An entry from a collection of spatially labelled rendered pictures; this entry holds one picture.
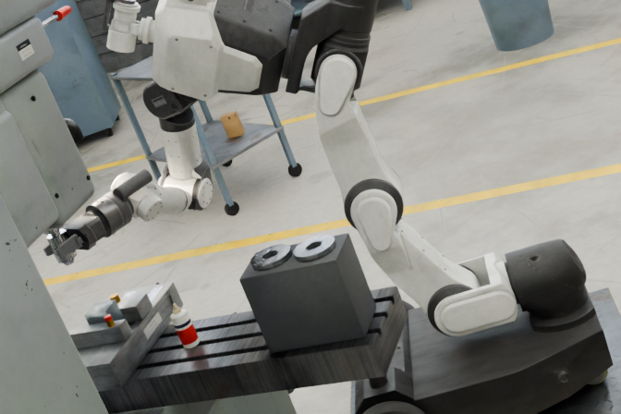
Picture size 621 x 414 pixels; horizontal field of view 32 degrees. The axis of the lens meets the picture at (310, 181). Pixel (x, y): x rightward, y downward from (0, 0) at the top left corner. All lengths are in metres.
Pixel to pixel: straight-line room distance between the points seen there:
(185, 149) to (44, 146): 0.51
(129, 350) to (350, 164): 0.67
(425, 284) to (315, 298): 0.56
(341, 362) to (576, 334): 0.71
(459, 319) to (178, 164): 0.81
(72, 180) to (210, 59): 0.41
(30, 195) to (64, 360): 0.37
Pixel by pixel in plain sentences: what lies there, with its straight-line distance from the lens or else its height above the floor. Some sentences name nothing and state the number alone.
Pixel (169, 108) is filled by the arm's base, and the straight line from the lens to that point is 2.68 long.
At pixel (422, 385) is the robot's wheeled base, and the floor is 0.57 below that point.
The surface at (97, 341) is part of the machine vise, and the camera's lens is 2.53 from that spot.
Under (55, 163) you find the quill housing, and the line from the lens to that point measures 2.38.
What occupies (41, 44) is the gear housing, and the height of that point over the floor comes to 1.67.
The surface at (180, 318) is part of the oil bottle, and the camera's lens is 2.46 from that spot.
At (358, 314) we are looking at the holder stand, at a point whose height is 0.99.
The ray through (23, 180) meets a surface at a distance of 2.25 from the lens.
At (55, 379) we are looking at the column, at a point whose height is 1.17.
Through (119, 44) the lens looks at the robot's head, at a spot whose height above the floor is 1.59.
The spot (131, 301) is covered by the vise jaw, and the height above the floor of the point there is 1.04.
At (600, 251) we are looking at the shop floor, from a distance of 4.29.
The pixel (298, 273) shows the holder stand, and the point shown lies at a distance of 2.19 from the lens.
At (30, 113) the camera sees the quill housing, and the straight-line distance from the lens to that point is 2.35.
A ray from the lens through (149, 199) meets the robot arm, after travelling 2.57.
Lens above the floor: 1.99
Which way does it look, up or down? 19 degrees down
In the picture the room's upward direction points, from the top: 21 degrees counter-clockwise
